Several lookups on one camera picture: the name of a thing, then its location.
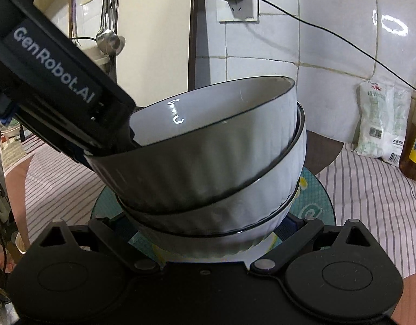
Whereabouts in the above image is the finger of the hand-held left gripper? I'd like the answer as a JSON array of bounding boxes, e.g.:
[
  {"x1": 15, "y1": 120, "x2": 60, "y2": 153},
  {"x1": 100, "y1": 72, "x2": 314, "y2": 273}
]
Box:
[
  {"x1": 111, "y1": 125, "x2": 142, "y2": 152},
  {"x1": 64, "y1": 145, "x2": 94, "y2": 174}
]

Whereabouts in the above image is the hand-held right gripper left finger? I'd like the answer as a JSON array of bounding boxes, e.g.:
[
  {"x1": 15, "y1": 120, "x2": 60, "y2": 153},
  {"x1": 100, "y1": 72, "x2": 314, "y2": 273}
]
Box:
[{"x1": 39, "y1": 217, "x2": 162, "y2": 273}]

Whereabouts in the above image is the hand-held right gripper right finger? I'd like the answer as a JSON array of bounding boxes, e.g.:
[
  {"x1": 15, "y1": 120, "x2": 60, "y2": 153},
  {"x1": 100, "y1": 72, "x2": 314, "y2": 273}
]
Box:
[{"x1": 249, "y1": 215, "x2": 378, "y2": 273}]

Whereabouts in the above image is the teal plate with egg print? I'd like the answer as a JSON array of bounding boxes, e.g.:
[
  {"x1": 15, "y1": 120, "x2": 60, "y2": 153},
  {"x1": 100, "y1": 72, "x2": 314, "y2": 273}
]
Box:
[{"x1": 91, "y1": 166, "x2": 335, "y2": 265}]

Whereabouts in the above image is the white ribbed bowl black rim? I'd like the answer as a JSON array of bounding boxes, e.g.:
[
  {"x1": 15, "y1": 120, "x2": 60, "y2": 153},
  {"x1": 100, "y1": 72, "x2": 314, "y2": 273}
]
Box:
[
  {"x1": 128, "y1": 176, "x2": 302, "y2": 264},
  {"x1": 83, "y1": 75, "x2": 297, "y2": 215},
  {"x1": 116, "y1": 101, "x2": 307, "y2": 238}
]

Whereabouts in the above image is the steel ladle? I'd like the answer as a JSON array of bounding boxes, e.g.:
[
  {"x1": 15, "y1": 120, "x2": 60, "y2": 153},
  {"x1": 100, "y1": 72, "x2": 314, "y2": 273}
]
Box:
[{"x1": 96, "y1": 0, "x2": 126, "y2": 55}]

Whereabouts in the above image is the striped tablecloth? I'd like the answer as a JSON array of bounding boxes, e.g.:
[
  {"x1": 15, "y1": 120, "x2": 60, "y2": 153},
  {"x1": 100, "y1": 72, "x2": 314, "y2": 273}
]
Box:
[{"x1": 1, "y1": 135, "x2": 416, "y2": 278}]

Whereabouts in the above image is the dark brown placemat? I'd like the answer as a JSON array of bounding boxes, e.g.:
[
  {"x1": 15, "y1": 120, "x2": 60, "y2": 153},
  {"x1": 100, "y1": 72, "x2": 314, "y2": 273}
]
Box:
[{"x1": 304, "y1": 131, "x2": 347, "y2": 177}]

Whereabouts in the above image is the small beige cup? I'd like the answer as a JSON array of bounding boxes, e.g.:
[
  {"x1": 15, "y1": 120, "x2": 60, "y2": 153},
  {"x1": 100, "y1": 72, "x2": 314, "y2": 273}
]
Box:
[{"x1": 14, "y1": 229, "x2": 28, "y2": 255}]

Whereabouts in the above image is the cream cutting board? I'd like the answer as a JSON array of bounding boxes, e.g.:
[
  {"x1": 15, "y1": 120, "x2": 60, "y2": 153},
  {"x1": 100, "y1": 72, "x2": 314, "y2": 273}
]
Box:
[{"x1": 115, "y1": 0, "x2": 192, "y2": 97}]

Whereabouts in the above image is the white seasoning packet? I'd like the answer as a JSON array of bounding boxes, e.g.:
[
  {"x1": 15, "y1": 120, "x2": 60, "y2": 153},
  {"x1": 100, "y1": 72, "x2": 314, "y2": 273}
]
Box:
[{"x1": 359, "y1": 78, "x2": 412, "y2": 167}]

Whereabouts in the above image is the white wall socket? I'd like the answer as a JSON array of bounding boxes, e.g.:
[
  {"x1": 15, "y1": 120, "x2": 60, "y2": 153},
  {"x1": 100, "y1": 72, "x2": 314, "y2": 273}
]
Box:
[{"x1": 217, "y1": 0, "x2": 260, "y2": 24}]

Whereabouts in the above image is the black power cable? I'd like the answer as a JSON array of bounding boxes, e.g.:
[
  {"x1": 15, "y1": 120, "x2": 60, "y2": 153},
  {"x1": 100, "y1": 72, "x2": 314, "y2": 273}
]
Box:
[{"x1": 240, "y1": 0, "x2": 416, "y2": 93}]

